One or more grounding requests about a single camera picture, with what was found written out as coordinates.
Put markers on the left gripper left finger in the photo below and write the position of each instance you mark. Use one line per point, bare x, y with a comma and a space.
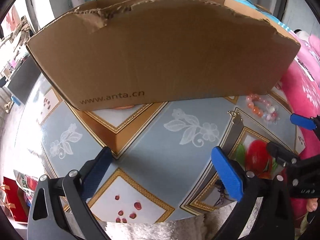
48, 220

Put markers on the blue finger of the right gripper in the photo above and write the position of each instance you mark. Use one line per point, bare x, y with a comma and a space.
304, 122

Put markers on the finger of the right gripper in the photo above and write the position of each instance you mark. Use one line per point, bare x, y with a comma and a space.
283, 156

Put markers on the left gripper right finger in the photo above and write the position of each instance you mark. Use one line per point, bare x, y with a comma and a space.
275, 217

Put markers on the right hand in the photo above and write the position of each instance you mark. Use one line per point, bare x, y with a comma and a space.
312, 204

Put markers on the red gift bag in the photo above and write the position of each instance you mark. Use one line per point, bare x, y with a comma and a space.
14, 203

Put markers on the pink floral bed quilt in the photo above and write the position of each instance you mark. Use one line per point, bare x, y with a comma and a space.
300, 84

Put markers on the dark grey cabinet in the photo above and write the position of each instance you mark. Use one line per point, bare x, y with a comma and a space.
23, 80

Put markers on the light blue blanket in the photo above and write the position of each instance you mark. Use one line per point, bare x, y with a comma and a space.
264, 11

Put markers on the brown cardboard box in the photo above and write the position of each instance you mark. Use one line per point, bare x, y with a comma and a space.
115, 53

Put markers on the gold ring pendant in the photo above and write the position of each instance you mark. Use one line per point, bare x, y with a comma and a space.
235, 117

